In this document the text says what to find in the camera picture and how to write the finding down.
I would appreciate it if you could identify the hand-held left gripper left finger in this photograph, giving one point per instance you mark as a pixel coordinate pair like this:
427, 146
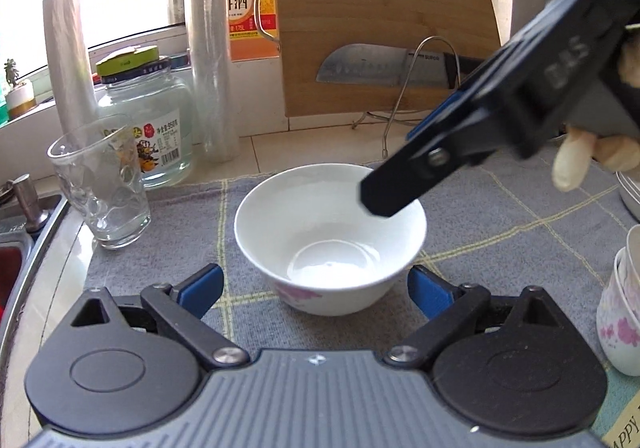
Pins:
202, 293

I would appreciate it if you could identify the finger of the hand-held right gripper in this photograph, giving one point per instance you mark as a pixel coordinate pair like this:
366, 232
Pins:
395, 188

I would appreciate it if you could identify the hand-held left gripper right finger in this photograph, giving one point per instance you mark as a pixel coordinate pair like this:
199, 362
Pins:
430, 290

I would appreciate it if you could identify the white pink floral bowl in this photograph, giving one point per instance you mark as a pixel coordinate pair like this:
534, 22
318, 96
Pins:
330, 238
634, 248
617, 323

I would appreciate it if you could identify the white fruit print plate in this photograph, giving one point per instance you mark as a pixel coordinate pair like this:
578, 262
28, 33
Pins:
631, 183
634, 208

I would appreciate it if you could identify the person's right hand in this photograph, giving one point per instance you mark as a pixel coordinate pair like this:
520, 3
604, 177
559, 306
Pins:
570, 163

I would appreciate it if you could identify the grey checked towel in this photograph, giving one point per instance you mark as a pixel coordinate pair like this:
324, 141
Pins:
190, 228

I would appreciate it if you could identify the clear drinking glass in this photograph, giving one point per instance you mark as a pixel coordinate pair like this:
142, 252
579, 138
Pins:
100, 188

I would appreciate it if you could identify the glass jar with green lid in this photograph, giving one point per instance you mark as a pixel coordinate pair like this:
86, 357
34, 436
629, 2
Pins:
160, 118

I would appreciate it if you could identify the wooden cutting board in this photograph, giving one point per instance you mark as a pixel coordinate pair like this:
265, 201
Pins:
380, 3

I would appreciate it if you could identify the red basin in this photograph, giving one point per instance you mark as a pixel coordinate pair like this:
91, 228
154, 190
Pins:
10, 278

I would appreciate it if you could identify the metal sink fitting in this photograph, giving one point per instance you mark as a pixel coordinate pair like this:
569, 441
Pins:
30, 203

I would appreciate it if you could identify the steel sink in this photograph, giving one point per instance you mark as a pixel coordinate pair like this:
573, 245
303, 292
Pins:
15, 238

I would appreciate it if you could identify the tall clear plastic wrap roll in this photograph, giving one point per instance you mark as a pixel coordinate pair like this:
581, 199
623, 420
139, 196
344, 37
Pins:
210, 53

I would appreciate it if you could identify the yellow greeting card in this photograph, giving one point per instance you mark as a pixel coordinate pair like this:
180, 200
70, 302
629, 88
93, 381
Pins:
625, 435

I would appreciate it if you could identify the small potted plant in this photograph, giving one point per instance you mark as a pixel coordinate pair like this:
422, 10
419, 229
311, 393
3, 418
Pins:
20, 100

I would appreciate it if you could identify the short plastic wrap roll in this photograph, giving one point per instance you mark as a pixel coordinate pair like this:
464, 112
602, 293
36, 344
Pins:
67, 53

